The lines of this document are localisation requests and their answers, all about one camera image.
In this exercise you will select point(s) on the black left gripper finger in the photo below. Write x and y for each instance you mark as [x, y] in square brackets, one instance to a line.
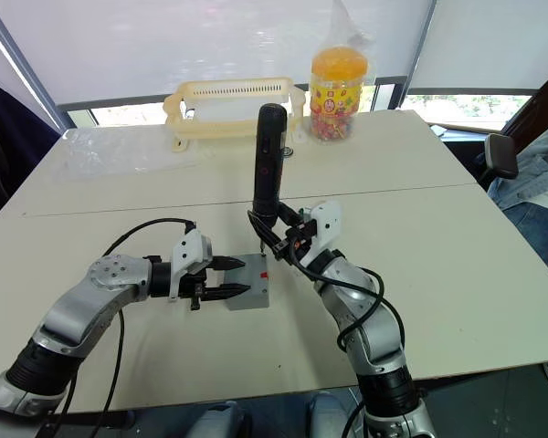
[228, 290]
[228, 263]

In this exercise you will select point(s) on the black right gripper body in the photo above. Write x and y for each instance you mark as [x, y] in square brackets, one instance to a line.
[296, 237]

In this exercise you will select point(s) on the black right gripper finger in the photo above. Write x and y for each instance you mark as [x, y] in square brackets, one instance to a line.
[267, 235]
[290, 213]

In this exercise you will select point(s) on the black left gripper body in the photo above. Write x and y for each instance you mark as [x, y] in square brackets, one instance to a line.
[200, 286]

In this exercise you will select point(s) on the grey box with lid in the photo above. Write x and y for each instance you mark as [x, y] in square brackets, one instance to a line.
[251, 285]

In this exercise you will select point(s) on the black electric screwdriver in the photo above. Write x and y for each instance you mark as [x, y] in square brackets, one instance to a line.
[268, 159]

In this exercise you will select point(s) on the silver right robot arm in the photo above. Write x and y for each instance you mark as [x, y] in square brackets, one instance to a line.
[370, 319]

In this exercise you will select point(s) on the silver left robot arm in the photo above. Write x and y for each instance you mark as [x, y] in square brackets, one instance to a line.
[96, 292]

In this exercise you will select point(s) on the candy jar with orange lid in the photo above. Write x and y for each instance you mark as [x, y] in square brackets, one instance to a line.
[337, 98]

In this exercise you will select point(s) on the cream plastic slotted basket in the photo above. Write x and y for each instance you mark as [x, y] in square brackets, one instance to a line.
[237, 98]

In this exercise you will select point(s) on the grey rounded robot shape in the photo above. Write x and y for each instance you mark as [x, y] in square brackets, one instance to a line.
[331, 415]
[217, 422]

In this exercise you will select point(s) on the clear plastic sheet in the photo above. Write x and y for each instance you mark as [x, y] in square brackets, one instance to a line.
[114, 150]

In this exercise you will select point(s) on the clear plastic bag over jar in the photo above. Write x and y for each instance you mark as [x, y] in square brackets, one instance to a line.
[347, 25]

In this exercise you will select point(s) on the black chair armrest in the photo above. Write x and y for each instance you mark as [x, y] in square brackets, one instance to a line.
[502, 155]

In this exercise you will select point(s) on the dark blue fabric chair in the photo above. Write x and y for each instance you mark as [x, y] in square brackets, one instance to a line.
[13, 150]

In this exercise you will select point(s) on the person in denim jacket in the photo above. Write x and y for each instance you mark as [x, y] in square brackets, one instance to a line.
[536, 182]

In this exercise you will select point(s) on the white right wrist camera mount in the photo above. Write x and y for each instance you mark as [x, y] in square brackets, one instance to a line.
[325, 228]

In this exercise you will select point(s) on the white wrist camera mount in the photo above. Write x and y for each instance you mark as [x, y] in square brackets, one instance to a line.
[186, 251]
[325, 228]

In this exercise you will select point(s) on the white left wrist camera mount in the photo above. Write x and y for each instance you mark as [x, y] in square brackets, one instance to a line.
[186, 251]

